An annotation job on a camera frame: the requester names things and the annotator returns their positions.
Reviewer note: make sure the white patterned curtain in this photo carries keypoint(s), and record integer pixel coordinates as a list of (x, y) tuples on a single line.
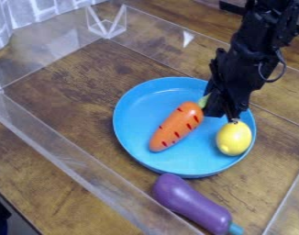
[(19, 13)]

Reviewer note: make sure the purple toy eggplant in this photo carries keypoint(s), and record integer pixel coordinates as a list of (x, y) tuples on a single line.
[(182, 199)]

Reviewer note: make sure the orange toy carrot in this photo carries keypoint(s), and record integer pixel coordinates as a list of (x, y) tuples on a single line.
[(178, 125)]

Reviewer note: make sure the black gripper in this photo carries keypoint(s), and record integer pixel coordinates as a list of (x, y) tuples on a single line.
[(242, 69)]

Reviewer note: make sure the clear acrylic enclosure wall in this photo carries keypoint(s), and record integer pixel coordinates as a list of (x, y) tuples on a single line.
[(67, 174)]

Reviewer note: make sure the blue round plate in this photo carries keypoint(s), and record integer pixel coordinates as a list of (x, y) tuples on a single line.
[(142, 109)]

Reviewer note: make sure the clear acrylic corner bracket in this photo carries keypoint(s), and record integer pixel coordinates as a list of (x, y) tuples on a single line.
[(103, 27)]

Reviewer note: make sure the yellow toy lemon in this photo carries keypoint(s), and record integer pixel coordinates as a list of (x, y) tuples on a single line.
[(234, 138)]

